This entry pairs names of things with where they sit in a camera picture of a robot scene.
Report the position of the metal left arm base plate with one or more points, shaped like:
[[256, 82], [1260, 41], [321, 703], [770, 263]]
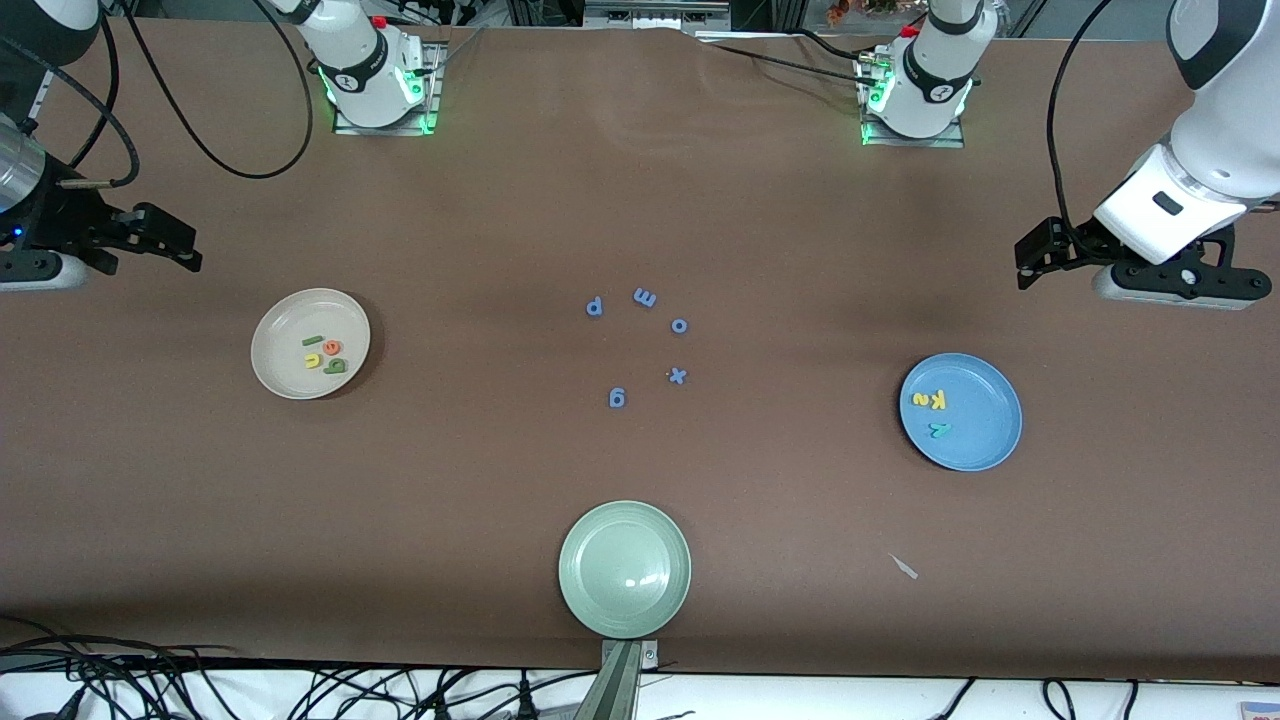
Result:
[[910, 142]]

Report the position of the orange flower decoration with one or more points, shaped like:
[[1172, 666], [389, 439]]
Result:
[[850, 8]]

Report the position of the brown table cover sheet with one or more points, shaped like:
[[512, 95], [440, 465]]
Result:
[[640, 200]]

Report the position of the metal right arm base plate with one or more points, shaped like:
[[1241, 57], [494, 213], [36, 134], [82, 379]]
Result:
[[385, 130]]

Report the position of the white tape scrap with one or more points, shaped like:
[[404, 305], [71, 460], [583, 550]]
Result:
[[905, 567]]

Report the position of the blue foam letter m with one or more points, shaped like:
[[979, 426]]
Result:
[[645, 297]]

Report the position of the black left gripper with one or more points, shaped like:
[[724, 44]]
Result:
[[1078, 243]]

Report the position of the beige brown plate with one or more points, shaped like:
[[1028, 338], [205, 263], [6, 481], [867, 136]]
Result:
[[285, 375]]

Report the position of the green plate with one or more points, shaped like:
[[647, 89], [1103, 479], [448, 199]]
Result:
[[625, 570]]

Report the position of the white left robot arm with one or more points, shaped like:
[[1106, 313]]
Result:
[[935, 70]]

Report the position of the blue foam letter x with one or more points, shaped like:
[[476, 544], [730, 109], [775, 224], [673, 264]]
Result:
[[677, 376]]

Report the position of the blue foam letter g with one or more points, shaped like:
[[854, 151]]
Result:
[[617, 398]]

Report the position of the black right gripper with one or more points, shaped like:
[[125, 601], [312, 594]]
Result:
[[62, 222]]

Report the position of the grey metal camera post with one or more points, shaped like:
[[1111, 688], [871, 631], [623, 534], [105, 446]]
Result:
[[615, 690]]

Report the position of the blue plate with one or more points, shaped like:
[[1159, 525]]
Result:
[[980, 440]]

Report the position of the aluminium frame rail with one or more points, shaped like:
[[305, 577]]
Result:
[[650, 15]]

